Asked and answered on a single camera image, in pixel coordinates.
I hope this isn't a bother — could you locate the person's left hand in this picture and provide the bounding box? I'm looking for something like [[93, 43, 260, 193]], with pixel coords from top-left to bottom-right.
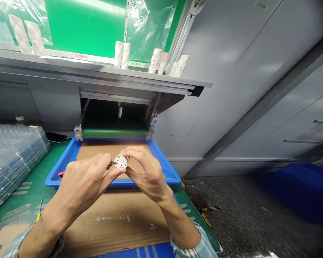
[[55, 153, 127, 215]]

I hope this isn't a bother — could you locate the person's right hand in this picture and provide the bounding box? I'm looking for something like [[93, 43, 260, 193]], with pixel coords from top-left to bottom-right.
[[120, 146, 174, 206]]

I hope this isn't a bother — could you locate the white cylindrical device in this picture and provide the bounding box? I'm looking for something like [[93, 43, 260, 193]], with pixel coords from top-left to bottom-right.
[[114, 154, 130, 170]]

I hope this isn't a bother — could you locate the blue plastic tray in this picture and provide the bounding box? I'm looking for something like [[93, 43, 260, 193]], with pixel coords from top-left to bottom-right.
[[45, 135, 182, 189]]

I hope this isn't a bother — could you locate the cardboard liner sheet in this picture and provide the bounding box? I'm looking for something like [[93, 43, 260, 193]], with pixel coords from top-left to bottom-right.
[[76, 140, 165, 180]]

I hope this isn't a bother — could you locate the green table mat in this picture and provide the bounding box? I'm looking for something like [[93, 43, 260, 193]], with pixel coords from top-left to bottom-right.
[[0, 139, 223, 254]]

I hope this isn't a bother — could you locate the black smartphone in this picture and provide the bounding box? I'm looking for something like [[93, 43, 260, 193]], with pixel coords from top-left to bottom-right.
[[45, 132, 67, 143]]

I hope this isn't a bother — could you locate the large brown cardboard sheet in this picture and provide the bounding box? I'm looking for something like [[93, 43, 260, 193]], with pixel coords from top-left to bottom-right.
[[0, 191, 179, 258]]

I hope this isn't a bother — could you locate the green conveyor belt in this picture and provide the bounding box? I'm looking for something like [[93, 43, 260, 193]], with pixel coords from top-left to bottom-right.
[[74, 98, 154, 141]]

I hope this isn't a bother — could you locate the stack of clear blister trays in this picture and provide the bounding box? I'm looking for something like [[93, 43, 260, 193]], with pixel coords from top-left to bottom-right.
[[0, 121, 51, 217]]

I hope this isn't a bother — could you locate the blue ribbed plastic box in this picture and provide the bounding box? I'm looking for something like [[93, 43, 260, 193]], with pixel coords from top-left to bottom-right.
[[87, 241, 176, 258]]

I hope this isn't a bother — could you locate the bottle with white cap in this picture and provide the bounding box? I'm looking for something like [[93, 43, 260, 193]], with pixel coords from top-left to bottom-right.
[[15, 115, 31, 127]]

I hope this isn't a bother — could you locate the grey metal shelf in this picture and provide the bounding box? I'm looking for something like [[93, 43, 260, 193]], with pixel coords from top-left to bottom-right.
[[0, 48, 214, 98]]

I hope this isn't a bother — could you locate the grey metal bar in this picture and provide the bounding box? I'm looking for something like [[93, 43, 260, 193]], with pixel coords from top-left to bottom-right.
[[183, 29, 323, 180]]

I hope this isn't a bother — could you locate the grey metal cabinet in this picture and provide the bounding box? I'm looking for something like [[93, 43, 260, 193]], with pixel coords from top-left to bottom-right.
[[152, 0, 323, 178]]

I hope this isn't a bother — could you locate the clear plastic sleeve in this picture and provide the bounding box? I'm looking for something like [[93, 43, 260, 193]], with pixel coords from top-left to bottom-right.
[[126, 0, 179, 64]]

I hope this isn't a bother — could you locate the blue plastic crate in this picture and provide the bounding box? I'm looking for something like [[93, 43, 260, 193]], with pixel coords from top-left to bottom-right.
[[254, 162, 323, 227]]

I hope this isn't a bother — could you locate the green notice board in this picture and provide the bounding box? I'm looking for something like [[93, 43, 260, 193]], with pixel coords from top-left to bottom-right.
[[0, 0, 186, 65]]

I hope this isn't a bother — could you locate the clear plastic bag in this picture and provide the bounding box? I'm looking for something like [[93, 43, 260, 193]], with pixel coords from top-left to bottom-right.
[[0, 0, 54, 48]]

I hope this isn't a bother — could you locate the yellow handled screwdriver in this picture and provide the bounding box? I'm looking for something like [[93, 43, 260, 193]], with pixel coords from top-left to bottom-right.
[[36, 198, 43, 223]]

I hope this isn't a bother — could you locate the aluminium frame post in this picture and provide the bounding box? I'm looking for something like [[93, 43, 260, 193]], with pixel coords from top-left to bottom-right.
[[164, 0, 208, 73]]

